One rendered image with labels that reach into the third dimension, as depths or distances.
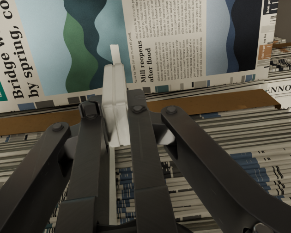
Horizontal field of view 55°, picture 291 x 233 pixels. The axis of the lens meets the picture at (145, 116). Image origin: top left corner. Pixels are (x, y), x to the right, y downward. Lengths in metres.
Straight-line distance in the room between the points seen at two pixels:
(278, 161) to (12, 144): 0.25
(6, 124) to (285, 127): 0.29
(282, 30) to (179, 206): 1.20
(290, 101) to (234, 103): 0.40
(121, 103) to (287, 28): 1.24
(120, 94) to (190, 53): 0.17
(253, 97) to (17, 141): 0.26
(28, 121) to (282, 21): 1.17
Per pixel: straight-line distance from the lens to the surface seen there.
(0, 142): 0.33
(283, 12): 1.34
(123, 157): 0.25
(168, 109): 0.15
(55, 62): 0.33
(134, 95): 0.18
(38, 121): 0.34
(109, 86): 0.18
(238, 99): 0.34
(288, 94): 0.71
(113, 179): 0.23
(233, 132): 0.28
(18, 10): 0.33
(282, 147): 0.28
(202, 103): 0.33
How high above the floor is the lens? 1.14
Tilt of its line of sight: 59 degrees down
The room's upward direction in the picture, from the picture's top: 168 degrees clockwise
